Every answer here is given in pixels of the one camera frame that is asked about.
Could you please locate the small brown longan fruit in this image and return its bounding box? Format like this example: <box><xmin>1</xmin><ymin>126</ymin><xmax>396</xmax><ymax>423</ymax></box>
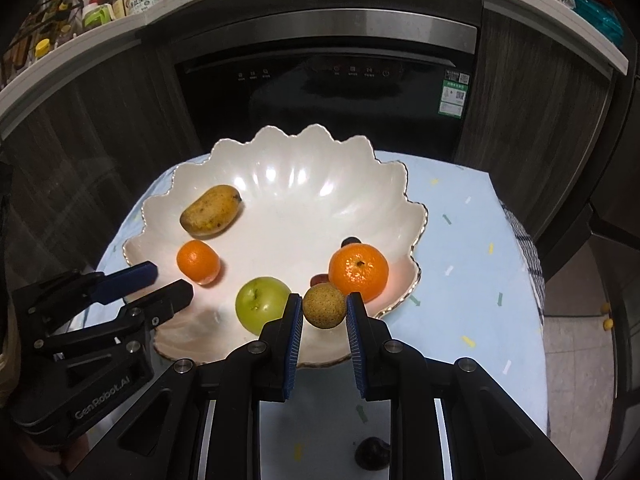
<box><xmin>303</xmin><ymin>282</ymin><xmax>346</xmax><ymax>330</ymax></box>

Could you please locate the red jujube date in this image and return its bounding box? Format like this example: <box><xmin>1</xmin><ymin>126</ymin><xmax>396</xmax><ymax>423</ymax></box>
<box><xmin>310</xmin><ymin>273</ymin><xmax>330</xmax><ymax>287</ymax></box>

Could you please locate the yellow mango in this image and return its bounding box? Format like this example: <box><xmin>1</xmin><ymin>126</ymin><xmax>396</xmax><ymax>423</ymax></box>
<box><xmin>179</xmin><ymin>184</ymin><xmax>242</xmax><ymax>237</ymax></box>

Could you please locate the small dark round fruit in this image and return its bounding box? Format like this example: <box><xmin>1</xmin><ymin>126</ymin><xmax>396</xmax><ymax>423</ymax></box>
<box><xmin>340</xmin><ymin>236</ymin><xmax>362</xmax><ymax>248</ymax></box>

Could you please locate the white kitchen countertop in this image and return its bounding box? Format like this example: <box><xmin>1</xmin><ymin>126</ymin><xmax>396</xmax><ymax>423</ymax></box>
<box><xmin>1</xmin><ymin>0</ymin><xmax>634</xmax><ymax>136</ymax></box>

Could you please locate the green apple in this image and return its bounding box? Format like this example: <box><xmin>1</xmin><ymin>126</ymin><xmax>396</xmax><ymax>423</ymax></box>
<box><xmin>235</xmin><ymin>276</ymin><xmax>291</xmax><ymax>336</ymax></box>

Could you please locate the small orange tangerine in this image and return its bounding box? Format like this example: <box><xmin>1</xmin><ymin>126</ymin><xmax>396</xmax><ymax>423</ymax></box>
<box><xmin>176</xmin><ymin>240</ymin><xmax>221</xmax><ymax>285</ymax></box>

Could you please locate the large orange tangerine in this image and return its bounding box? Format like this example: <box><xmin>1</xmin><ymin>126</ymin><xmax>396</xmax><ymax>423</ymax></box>
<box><xmin>328</xmin><ymin>243</ymin><xmax>390</xmax><ymax>304</ymax></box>

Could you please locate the dark purple plum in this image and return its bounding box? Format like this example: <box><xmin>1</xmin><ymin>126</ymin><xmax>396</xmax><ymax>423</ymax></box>
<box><xmin>355</xmin><ymin>437</ymin><xmax>392</xmax><ymax>471</ymax></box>

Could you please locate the light blue patterned tablecloth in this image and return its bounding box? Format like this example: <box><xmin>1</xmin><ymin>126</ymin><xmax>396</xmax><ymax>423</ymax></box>
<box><xmin>69</xmin><ymin>148</ymin><xmax>551</xmax><ymax>480</ymax></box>

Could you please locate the white scalloped ceramic bowl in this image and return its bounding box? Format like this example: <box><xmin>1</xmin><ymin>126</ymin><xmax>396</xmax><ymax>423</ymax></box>
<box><xmin>122</xmin><ymin>125</ymin><xmax>427</xmax><ymax>364</ymax></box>

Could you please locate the checkered cloth under tablecloth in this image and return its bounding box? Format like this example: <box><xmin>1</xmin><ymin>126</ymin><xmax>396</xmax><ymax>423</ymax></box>
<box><xmin>500</xmin><ymin>202</ymin><xmax>546</xmax><ymax>325</ymax></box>

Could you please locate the yellow cap bottle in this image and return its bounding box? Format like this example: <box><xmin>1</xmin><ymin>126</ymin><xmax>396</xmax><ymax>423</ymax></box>
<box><xmin>34</xmin><ymin>38</ymin><xmax>52</xmax><ymax>61</ymax></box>

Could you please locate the black built-in dishwasher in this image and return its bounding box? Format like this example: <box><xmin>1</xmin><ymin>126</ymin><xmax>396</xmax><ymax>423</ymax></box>
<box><xmin>172</xmin><ymin>8</ymin><xmax>478</xmax><ymax>162</ymax></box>

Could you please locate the green energy label sticker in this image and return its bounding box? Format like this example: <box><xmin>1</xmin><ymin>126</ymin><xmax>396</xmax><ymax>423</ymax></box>
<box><xmin>438</xmin><ymin>70</ymin><xmax>471</xmax><ymax>118</ymax></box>

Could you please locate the green lidded jar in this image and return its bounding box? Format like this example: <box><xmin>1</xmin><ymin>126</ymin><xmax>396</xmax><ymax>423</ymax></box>
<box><xmin>82</xmin><ymin>2</ymin><xmax>115</xmax><ymax>32</ymax></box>

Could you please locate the teal snack bag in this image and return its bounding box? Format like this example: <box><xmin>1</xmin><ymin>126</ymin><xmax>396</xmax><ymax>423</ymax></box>
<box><xmin>573</xmin><ymin>0</ymin><xmax>625</xmax><ymax>48</ymax></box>

